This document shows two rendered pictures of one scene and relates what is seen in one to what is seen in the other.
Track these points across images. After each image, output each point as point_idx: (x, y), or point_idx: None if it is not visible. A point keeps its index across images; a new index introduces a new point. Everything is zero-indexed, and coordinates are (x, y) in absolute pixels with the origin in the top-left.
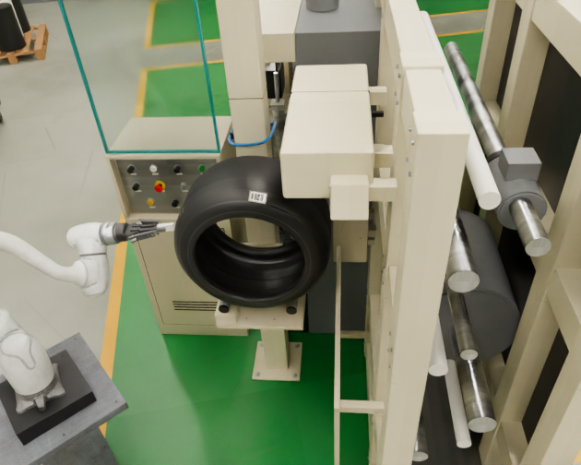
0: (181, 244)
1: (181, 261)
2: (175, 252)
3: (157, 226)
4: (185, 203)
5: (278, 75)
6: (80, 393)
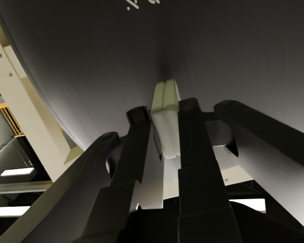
0: (57, 121)
1: (9, 30)
2: (40, 58)
3: (165, 156)
4: (171, 178)
5: None
6: None
